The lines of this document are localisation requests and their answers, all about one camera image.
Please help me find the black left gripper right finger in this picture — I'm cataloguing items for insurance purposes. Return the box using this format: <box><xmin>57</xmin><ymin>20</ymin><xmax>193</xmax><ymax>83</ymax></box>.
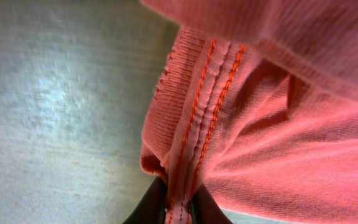
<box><xmin>191</xmin><ymin>185</ymin><xmax>232</xmax><ymax>224</ymax></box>

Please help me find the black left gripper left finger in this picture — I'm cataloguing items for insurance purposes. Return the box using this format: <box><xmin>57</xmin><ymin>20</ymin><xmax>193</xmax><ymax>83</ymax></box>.
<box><xmin>123</xmin><ymin>177</ymin><xmax>167</xmax><ymax>224</ymax></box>

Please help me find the orange McKinney Boyd soccer t-shirt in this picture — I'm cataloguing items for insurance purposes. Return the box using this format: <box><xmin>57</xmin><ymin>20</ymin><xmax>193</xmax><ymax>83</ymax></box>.
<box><xmin>140</xmin><ymin>0</ymin><xmax>358</xmax><ymax>223</ymax></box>

